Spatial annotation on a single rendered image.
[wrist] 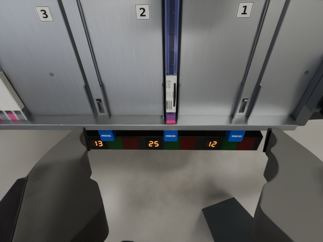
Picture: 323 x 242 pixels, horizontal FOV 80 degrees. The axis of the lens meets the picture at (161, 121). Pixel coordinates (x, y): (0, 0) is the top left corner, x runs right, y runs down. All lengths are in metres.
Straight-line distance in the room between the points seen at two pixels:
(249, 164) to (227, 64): 0.90
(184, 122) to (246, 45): 0.13
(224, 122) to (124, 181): 0.85
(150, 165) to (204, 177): 0.29
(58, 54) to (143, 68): 0.11
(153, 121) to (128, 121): 0.04
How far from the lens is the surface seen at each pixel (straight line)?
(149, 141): 0.37
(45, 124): 0.36
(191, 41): 0.25
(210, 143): 0.38
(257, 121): 0.33
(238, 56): 0.27
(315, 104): 0.33
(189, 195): 1.10
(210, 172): 1.08
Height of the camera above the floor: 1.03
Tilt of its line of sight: 87 degrees down
